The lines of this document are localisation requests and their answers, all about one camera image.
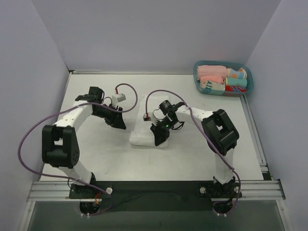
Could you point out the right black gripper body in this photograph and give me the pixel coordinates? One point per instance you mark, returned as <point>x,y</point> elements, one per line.
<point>161,130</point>

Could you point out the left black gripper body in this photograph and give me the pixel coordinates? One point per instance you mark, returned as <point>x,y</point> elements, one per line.
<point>113,118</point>

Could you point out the white towel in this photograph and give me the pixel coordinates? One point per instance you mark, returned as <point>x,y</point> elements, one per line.
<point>141,135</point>

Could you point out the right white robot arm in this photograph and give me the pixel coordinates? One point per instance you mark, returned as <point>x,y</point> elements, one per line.
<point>216,127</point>

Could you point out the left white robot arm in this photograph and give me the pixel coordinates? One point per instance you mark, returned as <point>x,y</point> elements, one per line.
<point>60,147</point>

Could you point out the patterned white-teal rolled towel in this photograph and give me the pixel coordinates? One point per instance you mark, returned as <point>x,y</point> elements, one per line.
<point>213,88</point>

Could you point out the pink rolled towel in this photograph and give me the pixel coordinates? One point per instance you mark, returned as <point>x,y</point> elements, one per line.
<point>208,70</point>

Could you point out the salmon rolled towel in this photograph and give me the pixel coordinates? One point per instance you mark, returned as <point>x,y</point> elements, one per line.
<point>213,78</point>

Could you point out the red patterned rolled towel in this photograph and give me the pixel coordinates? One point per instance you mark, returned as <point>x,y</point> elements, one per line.
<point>235,89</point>

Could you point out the cartoon print rolled towel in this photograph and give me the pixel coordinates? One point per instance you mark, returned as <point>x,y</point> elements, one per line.
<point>239,74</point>

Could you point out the teal rolled towel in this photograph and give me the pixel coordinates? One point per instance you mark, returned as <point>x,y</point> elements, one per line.
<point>236,82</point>

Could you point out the teal plastic basket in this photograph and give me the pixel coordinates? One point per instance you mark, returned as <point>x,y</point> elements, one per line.
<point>235,66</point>

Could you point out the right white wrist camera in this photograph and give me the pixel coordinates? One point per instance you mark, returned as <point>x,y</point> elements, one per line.
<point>146,117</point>

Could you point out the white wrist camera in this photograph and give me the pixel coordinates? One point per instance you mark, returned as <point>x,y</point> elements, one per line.
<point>117,98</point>
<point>146,117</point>

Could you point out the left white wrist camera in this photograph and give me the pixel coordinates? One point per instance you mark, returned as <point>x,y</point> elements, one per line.
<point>117,98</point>

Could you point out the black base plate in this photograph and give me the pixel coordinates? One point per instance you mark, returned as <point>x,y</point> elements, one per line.
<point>157,196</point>

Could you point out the aluminium frame rail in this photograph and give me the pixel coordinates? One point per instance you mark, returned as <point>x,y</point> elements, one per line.
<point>246,190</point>

